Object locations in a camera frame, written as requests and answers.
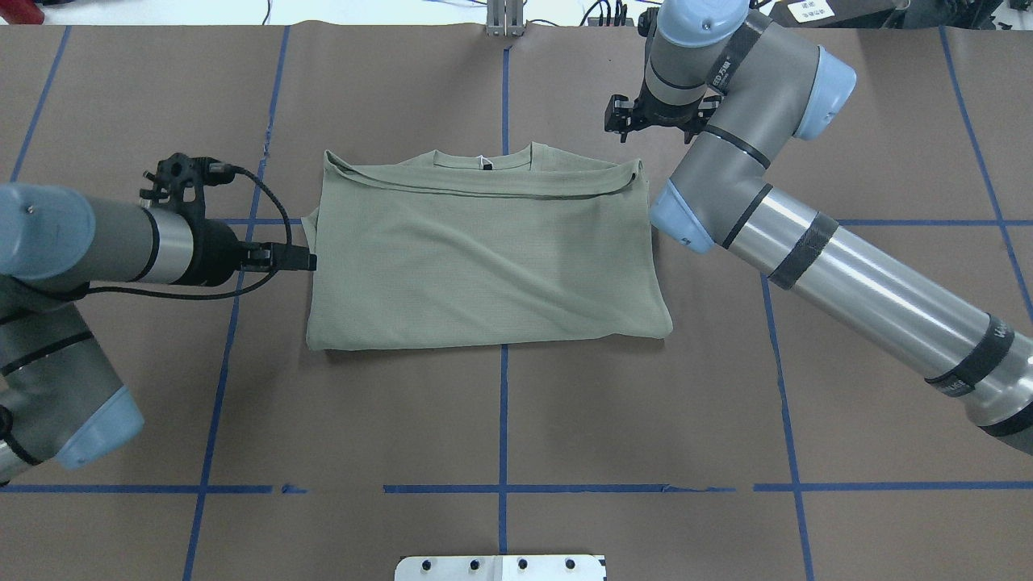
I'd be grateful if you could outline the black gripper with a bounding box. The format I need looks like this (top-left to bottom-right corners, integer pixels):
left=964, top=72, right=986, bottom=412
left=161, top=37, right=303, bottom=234
left=190, top=219, right=318, bottom=287

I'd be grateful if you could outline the olive green long-sleeve shirt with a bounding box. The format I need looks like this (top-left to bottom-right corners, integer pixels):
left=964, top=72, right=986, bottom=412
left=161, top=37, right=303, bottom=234
left=303, top=143, right=674, bottom=351

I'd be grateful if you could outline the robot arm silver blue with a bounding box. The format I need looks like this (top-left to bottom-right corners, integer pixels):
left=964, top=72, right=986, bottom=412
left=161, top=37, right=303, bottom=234
left=2, top=182, right=316, bottom=483
left=641, top=1, right=1031, bottom=453

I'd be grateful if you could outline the red cylindrical bottle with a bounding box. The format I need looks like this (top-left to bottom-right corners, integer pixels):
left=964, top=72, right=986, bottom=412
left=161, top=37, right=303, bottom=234
left=0, top=0, right=45, bottom=25

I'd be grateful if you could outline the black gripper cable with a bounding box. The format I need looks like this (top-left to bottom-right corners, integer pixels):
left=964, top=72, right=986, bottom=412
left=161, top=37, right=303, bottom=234
left=77, top=165, right=295, bottom=302

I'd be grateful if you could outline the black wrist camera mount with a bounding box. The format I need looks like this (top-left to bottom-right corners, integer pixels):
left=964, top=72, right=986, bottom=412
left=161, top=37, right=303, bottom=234
left=604, top=94, right=723, bottom=144
left=139, top=153, right=236, bottom=219

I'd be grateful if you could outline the aluminium frame post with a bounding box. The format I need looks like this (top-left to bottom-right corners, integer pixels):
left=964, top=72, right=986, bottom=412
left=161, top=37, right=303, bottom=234
left=483, top=0, right=526, bottom=37

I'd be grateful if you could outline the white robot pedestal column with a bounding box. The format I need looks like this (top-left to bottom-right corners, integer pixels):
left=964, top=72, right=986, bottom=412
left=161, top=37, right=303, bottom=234
left=394, top=553, right=608, bottom=580

